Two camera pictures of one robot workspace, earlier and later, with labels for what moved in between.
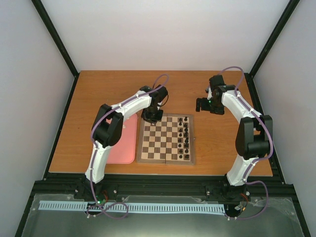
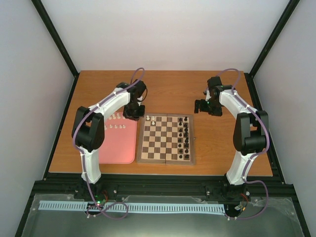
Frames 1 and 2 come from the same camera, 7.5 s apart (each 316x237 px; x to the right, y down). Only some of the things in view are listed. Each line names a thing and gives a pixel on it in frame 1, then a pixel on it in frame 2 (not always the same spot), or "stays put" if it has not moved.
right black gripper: (220, 110) stays put
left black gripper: (157, 118) → (127, 114)
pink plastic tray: (125, 151) stays put
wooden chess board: (169, 141) stays put
